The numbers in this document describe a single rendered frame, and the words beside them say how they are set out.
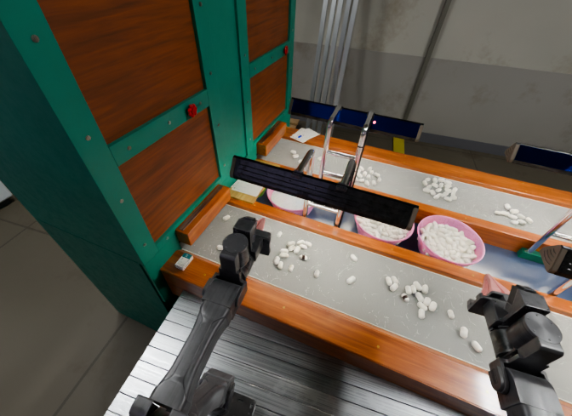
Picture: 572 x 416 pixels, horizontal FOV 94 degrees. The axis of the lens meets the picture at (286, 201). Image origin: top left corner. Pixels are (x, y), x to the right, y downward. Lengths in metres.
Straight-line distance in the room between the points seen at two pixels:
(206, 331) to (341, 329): 0.50
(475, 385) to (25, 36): 1.31
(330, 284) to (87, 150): 0.85
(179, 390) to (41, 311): 1.78
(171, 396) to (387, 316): 0.73
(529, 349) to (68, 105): 1.00
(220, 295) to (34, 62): 0.56
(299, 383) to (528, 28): 3.31
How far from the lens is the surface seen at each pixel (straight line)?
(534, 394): 0.71
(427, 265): 1.21
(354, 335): 0.97
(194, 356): 0.58
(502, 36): 3.46
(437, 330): 1.11
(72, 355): 2.03
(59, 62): 0.73
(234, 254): 0.59
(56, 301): 2.27
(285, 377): 1.00
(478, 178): 1.82
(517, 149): 1.43
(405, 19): 3.28
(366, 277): 1.11
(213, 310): 0.61
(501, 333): 0.75
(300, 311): 0.97
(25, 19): 0.70
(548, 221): 1.80
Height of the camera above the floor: 1.64
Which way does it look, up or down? 43 degrees down
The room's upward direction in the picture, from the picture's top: 3 degrees clockwise
